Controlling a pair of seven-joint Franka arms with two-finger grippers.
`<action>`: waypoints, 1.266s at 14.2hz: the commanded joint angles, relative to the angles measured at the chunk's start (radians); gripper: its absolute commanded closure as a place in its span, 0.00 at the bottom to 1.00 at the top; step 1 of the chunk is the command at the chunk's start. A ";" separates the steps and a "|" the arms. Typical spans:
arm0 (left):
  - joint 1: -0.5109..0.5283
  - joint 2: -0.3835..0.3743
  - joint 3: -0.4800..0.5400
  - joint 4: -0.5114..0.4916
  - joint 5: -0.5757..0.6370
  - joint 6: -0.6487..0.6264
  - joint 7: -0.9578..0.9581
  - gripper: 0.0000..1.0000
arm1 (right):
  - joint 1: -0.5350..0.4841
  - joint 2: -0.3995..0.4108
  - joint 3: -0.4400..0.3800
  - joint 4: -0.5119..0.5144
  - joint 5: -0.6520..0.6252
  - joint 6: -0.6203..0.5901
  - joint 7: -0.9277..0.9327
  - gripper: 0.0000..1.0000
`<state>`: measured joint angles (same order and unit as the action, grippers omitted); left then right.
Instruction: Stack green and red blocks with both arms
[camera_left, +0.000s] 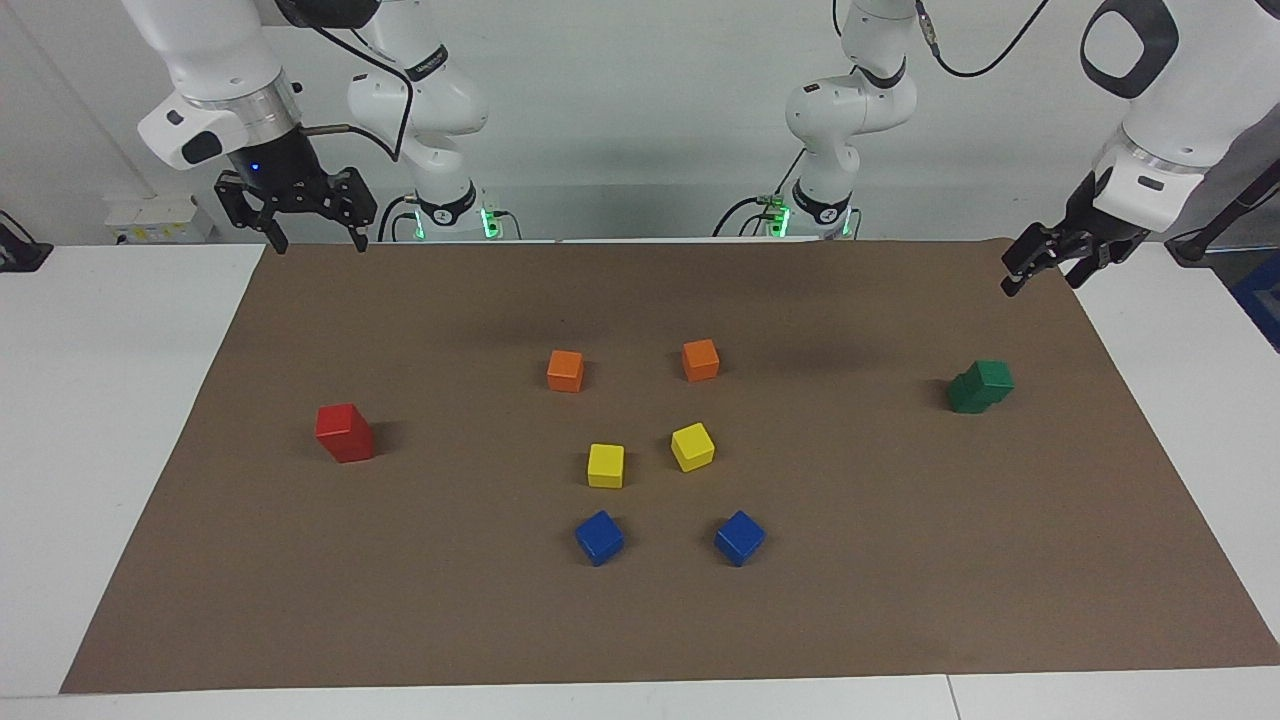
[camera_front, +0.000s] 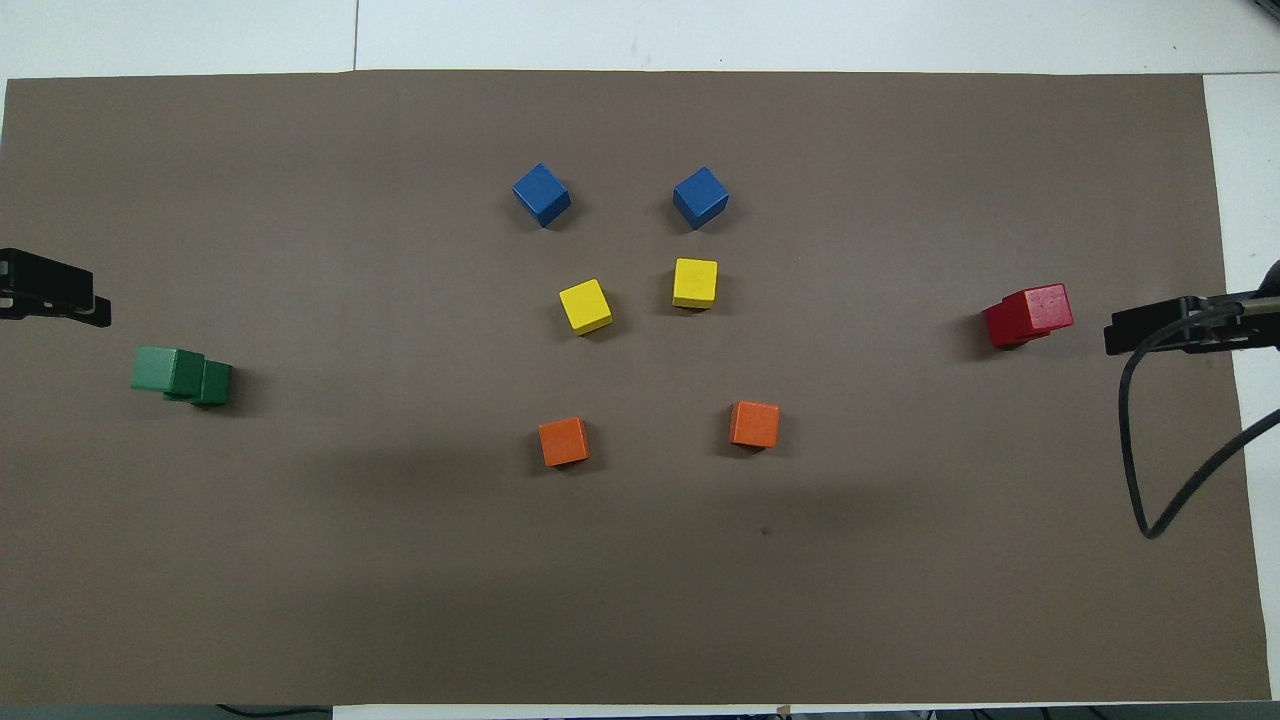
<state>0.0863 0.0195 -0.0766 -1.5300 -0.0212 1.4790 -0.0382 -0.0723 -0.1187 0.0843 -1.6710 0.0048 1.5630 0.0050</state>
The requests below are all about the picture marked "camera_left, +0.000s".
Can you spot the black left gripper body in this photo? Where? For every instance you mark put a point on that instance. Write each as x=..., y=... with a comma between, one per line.
x=1095, y=238

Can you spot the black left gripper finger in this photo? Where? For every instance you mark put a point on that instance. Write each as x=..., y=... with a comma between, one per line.
x=1083, y=270
x=1022, y=262

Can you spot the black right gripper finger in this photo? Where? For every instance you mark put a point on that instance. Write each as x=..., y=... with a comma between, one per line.
x=358, y=225
x=275, y=238

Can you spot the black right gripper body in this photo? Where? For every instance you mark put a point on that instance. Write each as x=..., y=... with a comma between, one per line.
x=280, y=180

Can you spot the green wooden cube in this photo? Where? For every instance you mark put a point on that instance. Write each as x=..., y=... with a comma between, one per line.
x=962, y=398
x=992, y=378

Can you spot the red wooden cube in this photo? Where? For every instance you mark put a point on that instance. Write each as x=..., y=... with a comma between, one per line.
x=352, y=453
x=340, y=420

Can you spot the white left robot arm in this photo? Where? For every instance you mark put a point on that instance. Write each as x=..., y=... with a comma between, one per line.
x=1210, y=90

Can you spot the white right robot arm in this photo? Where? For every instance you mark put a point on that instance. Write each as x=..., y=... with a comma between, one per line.
x=210, y=50

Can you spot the white power strip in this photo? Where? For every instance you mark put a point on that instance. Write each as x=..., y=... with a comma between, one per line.
x=150, y=215

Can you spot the black stand pole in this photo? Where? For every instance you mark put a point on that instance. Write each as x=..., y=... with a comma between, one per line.
x=1225, y=215

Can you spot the blue box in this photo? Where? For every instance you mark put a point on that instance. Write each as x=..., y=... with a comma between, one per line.
x=1262, y=300

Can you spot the orange wooden cube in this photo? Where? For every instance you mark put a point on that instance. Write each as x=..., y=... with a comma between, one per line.
x=700, y=360
x=565, y=370

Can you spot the black clamp object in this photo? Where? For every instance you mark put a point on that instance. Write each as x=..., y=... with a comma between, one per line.
x=20, y=250

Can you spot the brown table mat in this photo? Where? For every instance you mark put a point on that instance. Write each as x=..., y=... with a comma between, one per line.
x=900, y=580

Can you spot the yellow wooden cube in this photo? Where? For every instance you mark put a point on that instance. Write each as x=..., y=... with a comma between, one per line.
x=692, y=446
x=605, y=465

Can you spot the blue wooden cube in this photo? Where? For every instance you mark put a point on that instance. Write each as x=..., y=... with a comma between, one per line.
x=598, y=537
x=740, y=537

